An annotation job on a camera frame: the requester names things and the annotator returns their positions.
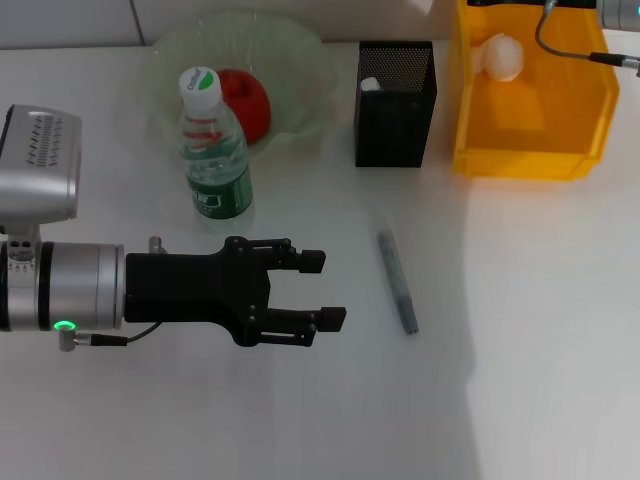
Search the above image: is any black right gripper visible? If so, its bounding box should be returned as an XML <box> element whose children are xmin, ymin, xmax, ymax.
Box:
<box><xmin>466</xmin><ymin>0</ymin><xmax>599</xmax><ymax>8</ymax></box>

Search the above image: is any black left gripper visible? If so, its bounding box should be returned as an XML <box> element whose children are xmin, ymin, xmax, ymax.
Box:
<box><xmin>123</xmin><ymin>236</ymin><xmax>348</xmax><ymax>348</ymax></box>

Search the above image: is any white egg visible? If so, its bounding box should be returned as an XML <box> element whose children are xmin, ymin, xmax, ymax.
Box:
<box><xmin>471</xmin><ymin>31</ymin><xmax>526</xmax><ymax>83</ymax></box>

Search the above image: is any grey pen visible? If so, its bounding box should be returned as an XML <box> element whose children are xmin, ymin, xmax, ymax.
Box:
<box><xmin>375</xmin><ymin>227</ymin><xmax>421</xmax><ymax>336</ymax></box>

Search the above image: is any clear bottle green label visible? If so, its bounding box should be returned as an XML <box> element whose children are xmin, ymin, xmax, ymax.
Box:
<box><xmin>178</xmin><ymin>66</ymin><xmax>254</xmax><ymax>222</ymax></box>

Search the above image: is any red orange fruit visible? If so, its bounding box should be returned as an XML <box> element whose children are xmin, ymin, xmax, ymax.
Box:
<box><xmin>216</xmin><ymin>68</ymin><xmax>273</xmax><ymax>144</ymax></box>

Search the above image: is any black mesh pen holder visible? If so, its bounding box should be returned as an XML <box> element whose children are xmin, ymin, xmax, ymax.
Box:
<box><xmin>354</xmin><ymin>40</ymin><xmax>439</xmax><ymax>169</ymax></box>

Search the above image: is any translucent green fruit plate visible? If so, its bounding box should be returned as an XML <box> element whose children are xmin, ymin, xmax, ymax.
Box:
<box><xmin>148</xmin><ymin>11</ymin><xmax>337</xmax><ymax>157</ymax></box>

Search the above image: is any yellow plastic bin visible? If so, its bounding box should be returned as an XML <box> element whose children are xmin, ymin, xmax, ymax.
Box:
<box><xmin>451</xmin><ymin>0</ymin><xmax>622</xmax><ymax>182</ymax></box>

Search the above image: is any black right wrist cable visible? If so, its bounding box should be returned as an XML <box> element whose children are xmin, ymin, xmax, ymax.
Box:
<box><xmin>534</xmin><ymin>0</ymin><xmax>640</xmax><ymax>77</ymax></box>

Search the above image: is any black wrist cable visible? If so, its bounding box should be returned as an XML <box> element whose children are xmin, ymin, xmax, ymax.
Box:
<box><xmin>534</xmin><ymin>0</ymin><xmax>640</xmax><ymax>77</ymax></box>
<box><xmin>58</xmin><ymin>321</ymin><xmax>164</xmax><ymax>353</ymax></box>

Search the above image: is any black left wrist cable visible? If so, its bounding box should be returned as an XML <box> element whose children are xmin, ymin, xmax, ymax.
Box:
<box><xmin>58</xmin><ymin>321</ymin><xmax>164</xmax><ymax>353</ymax></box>

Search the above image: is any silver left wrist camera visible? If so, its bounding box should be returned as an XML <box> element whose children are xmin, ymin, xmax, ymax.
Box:
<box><xmin>0</xmin><ymin>103</ymin><xmax>83</xmax><ymax>246</ymax></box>

